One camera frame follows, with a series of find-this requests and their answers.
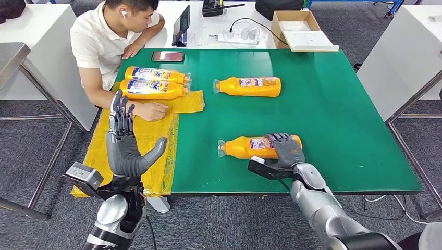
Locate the person's left hand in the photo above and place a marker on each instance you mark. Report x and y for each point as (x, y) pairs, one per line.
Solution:
(133, 50)

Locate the person's right hand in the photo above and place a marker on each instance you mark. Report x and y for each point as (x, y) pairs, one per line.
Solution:
(150, 111)

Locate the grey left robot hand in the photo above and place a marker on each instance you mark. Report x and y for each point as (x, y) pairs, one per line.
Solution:
(124, 155)

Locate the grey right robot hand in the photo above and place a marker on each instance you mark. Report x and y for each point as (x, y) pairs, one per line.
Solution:
(288, 151)

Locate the orange detergent bottle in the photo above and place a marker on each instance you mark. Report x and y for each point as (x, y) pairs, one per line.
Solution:
(238, 148)
(248, 90)
(152, 91)
(155, 74)

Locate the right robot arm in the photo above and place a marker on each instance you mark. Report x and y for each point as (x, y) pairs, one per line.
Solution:
(321, 207)

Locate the smartphone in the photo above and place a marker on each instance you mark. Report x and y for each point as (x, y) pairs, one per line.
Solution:
(168, 56)

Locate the person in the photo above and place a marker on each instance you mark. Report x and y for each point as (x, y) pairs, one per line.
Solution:
(96, 45)
(433, 238)

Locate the yellow plastic sheet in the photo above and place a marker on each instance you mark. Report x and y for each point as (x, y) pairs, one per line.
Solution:
(159, 179)

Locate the green table mat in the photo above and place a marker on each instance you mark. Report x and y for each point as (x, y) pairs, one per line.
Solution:
(328, 120)

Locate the black tablet on stand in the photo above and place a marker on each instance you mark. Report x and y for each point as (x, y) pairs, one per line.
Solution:
(181, 26)

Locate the white table foot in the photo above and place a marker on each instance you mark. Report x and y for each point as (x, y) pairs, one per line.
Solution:
(159, 204)

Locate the white table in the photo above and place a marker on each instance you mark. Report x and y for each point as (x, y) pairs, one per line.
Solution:
(207, 20)

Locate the black radio with antenna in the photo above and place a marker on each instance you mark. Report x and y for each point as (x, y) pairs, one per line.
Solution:
(211, 8)

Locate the white cabinet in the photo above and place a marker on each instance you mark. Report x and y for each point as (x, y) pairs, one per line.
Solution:
(34, 31)
(404, 58)

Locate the white power strip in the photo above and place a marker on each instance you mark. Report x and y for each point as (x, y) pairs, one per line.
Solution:
(237, 39)

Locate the white flat box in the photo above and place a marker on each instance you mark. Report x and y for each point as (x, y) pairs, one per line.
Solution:
(309, 41)

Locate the open cardboard box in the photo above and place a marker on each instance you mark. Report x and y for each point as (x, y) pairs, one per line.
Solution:
(277, 31)

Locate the steel table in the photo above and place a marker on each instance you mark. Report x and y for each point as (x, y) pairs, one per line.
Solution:
(10, 58)

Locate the black bag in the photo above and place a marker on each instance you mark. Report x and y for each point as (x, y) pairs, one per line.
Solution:
(10, 9)
(279, 7)

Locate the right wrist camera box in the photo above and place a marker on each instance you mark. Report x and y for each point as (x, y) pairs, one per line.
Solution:
(257, 160)

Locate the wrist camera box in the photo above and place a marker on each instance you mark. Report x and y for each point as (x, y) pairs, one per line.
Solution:
(257, 160)
(83, 176)

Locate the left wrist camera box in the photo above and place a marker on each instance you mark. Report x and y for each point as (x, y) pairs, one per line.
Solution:
(83, 176)

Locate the steel table frame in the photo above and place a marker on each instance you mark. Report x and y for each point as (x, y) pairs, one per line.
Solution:
(414, 96)

